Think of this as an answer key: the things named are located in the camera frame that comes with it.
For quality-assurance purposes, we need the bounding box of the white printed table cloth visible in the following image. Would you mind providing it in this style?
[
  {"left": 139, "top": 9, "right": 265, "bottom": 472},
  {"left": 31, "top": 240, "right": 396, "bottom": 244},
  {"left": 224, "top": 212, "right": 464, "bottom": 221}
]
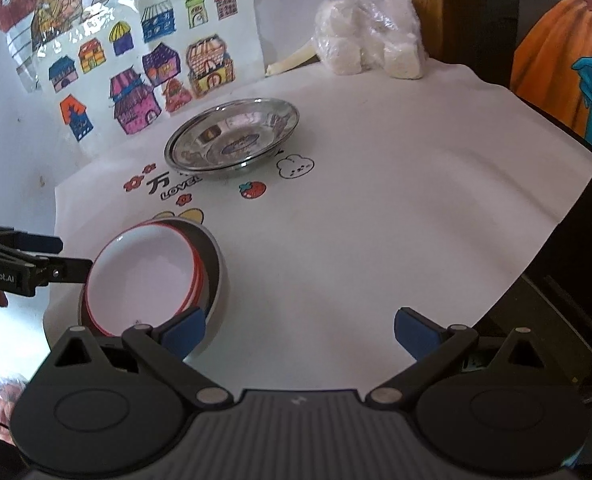
[{"left": 42, "top": 59, "right": 592, "bottom": 392}]

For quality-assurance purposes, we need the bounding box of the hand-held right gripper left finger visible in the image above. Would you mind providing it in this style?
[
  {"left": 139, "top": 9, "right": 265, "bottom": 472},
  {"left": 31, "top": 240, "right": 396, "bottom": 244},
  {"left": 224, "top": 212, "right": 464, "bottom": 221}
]
[{"left": 48, "top": 306, "right": 229, "bottom": 406}]

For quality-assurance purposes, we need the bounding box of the plastic bag of white blocks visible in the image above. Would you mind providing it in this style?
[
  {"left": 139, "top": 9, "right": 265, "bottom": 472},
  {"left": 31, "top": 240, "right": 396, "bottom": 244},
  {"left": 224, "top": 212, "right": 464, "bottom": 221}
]
[{"left": 312, "top": 0, "right": 425, "bottom": 82}]

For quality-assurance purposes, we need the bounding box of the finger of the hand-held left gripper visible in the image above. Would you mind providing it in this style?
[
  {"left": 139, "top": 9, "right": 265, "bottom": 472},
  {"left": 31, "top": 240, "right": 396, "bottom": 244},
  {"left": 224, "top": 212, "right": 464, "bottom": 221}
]
[
  {"left": 11, "top": 230, "right": 65, "bottom": 256},
  {"left": 23, "top": 256, "right": 95, "bottom": 286}
]

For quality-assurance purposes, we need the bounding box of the orange dress figure poster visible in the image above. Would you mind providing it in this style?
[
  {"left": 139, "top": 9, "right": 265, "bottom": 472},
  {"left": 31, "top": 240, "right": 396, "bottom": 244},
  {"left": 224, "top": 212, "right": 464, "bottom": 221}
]
[{"left": 507, "top": 0, "right": 592, "bottom": 163}]

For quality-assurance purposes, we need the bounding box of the steel bowl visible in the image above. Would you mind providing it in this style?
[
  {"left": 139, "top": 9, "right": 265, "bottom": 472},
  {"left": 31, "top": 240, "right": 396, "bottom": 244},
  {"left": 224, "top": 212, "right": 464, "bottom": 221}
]
[{"left": 77, "top": 219, "right": 230, "bottom": 357}]

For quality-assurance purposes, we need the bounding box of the white red-rimmed bowl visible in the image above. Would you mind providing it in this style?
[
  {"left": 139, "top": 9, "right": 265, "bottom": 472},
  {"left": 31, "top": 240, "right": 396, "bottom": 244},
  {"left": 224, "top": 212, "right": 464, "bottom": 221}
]
[
  {"left": 143, "top": 220, "right": 212, "bottom": 306},
  {"left": 83, "top": 224, "right": 203, "bottom": 338}
]

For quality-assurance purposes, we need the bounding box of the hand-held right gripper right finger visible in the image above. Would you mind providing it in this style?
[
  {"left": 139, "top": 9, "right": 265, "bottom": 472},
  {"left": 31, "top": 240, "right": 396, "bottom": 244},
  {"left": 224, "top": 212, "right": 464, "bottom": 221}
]
[{"left": 366, "top": 307, "right": 547, "bottom": 406}]

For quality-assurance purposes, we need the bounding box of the wooden post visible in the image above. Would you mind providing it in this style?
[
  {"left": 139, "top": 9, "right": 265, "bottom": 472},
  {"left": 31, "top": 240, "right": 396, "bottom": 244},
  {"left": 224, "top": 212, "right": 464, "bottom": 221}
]
[{"left": 409, "top": 0, "right": 477, "bottom": 63}]

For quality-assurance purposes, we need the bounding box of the colourful house sticker sheet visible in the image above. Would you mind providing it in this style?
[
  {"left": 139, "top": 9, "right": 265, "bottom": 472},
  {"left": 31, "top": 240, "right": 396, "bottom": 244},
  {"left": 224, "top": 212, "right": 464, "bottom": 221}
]
[{"left": 6, "top": 0, "right": 268, "bottom": 162}]

